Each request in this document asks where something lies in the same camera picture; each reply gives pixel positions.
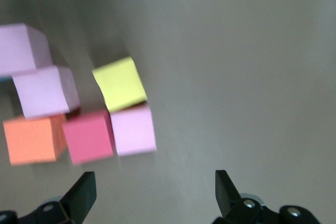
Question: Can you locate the yellow foam cube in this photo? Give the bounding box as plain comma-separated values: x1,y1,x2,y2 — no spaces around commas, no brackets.
91,56,148,113

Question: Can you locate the red foam cube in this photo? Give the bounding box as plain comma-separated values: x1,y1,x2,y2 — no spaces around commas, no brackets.
61,110,116,166

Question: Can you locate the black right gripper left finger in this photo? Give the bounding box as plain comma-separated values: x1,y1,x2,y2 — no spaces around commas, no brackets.
34,171,98,224

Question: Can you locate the orange foam cube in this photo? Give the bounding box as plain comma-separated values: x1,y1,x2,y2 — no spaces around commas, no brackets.
2,113,68,166

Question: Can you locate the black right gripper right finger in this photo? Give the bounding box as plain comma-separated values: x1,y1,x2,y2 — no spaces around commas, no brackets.
214,169,265,224

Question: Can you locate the pink foam cube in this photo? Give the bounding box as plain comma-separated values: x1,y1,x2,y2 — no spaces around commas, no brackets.
0,23,53,77
12,65,81,119
109,104,158,157

